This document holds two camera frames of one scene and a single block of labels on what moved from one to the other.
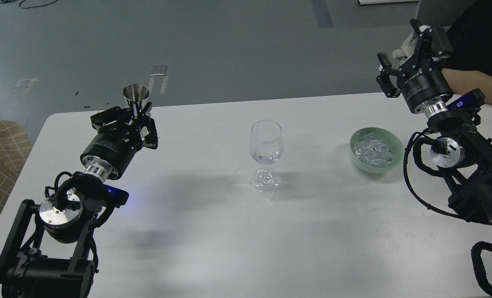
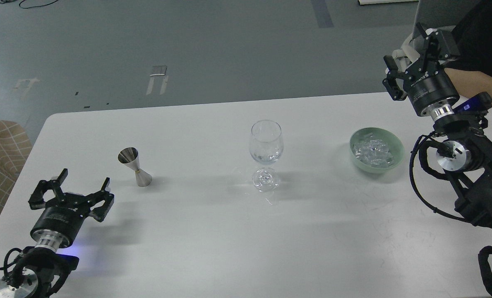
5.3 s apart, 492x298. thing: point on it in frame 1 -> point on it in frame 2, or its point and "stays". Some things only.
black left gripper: (112, 150) -> (60, 220)
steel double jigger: (136, 95) -> (129, 157)
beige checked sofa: (5, 143) stays
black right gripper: (423, 81) stays
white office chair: (435, 13) stays
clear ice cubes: (373, 152) stays
